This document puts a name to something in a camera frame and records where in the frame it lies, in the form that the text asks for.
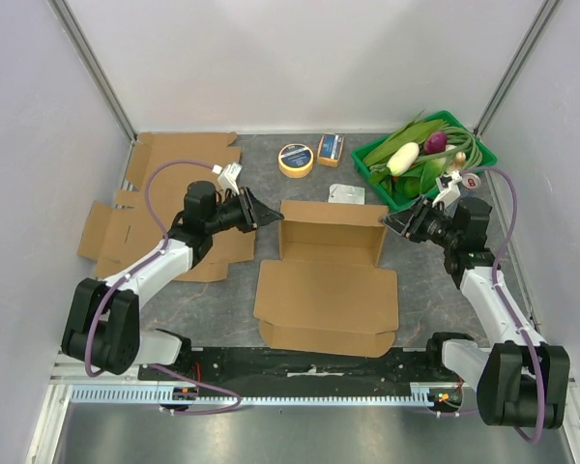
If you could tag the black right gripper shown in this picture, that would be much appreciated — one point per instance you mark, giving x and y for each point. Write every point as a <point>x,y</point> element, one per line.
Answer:
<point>414,219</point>

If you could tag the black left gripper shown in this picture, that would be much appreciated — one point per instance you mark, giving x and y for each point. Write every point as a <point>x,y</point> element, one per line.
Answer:
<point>253,212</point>

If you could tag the clear plastic bag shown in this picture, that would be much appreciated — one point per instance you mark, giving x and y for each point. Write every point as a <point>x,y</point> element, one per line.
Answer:
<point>346,194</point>

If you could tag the brown cardboard box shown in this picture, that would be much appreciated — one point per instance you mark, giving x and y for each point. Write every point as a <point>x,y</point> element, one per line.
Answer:
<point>326,293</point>

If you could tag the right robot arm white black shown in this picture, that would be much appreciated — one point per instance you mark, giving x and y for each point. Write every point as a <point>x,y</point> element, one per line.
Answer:
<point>522,380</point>

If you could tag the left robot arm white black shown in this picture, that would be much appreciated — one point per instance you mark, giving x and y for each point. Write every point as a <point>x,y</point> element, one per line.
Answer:
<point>103,328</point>

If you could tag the green leafy vegetable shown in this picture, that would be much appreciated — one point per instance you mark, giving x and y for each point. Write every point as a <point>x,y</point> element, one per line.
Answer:
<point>386,162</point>

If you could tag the green plastic tray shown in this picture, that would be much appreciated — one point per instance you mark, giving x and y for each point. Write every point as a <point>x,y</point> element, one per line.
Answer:
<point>477,156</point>

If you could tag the yellow tape roll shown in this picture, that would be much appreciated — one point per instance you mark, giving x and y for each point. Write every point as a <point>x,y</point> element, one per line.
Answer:
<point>295,160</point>

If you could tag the purple onion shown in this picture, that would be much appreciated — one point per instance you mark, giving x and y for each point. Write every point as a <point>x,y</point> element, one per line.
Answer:
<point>435,143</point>

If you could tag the brown mushroom toy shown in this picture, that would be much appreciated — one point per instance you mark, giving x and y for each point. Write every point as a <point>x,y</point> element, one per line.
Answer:
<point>457,163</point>

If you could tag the yellow sponge block blue label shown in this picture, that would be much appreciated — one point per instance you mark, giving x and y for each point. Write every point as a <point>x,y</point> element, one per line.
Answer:
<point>330,149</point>

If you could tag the green long beans bundle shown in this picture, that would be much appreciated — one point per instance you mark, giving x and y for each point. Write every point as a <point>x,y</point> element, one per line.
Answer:
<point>466,145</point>

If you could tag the flat cardboard sheet on left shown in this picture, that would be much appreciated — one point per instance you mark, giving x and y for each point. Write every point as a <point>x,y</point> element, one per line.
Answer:
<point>161,167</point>

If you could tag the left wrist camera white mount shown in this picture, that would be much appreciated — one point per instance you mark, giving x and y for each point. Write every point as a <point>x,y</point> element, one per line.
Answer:
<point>227,176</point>

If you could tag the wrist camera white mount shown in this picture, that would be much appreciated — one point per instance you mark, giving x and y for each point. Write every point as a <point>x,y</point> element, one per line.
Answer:
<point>448,187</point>
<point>227,176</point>

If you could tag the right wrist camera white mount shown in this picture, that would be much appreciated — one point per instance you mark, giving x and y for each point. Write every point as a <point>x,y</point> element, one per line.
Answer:
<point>448,187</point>

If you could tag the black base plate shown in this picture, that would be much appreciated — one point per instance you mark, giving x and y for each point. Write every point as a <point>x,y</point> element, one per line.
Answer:
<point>264,371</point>

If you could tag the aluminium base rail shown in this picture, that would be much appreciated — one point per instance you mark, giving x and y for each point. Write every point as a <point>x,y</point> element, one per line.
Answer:
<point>68,371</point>

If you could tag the grey slotted cable duct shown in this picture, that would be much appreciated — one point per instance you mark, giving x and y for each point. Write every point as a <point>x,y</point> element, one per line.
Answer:
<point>177,396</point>

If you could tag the aluminium frame post right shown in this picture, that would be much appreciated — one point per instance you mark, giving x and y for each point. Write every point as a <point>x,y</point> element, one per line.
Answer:
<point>515,67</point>

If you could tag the aluminium frame post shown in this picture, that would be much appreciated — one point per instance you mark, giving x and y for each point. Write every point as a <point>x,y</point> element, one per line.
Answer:
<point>85,51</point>
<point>515,67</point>

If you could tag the aluminium frame post left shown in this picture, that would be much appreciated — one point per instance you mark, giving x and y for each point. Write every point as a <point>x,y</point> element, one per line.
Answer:
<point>85,51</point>

